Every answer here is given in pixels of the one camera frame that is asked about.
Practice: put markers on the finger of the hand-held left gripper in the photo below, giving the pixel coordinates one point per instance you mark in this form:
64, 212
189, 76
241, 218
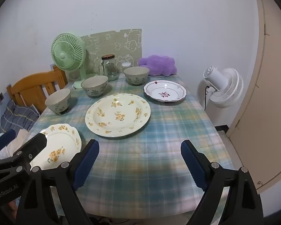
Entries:
36, 145
4, 137

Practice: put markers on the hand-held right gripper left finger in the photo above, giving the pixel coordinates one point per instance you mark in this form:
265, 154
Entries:
86, 164

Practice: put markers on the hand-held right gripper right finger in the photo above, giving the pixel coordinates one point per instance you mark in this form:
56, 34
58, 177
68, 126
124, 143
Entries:
192, 164

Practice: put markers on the small yellow flowered plate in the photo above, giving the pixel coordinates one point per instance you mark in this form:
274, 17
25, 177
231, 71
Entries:
60, 143

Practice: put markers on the green floral ceramic bowl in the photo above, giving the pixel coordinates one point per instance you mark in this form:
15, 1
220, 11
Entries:
58, 100
136, 75
94, 86

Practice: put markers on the large yellow flowered plate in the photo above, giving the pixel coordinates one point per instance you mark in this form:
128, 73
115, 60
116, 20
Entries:
118, 114

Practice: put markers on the white red patterned plate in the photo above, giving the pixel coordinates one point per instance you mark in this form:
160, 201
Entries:
165, 91

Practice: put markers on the pale pink cloth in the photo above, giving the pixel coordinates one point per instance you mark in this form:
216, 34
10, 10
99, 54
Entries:
21, 138

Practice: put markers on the blue striped bedding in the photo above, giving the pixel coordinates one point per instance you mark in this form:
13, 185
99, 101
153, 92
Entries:
16, 117

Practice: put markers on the plaid tablecloth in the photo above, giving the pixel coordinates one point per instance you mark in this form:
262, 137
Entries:
154, 126

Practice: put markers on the wooden chair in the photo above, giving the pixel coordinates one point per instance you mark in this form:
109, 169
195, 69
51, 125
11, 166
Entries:
30, 84

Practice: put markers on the translucent round object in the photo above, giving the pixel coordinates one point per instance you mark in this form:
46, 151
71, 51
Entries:
73, 75

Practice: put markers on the white standing fan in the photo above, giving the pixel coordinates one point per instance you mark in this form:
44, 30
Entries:
227, 84

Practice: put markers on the green table fan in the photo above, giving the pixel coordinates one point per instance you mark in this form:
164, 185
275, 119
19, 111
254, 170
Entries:
65, 56

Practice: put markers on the glass jar with brown lid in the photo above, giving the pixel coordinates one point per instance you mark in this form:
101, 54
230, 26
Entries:
111, 71

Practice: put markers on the beige door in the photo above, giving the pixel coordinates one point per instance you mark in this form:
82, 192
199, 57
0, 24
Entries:
271, 98

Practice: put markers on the purple plush toy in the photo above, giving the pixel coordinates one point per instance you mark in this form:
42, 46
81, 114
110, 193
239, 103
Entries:
158, 64

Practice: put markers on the clear cotton swab container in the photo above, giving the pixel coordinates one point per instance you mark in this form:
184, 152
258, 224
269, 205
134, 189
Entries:
126, 64

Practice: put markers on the green printed mat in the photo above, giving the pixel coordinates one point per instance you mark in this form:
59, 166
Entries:
103, 42

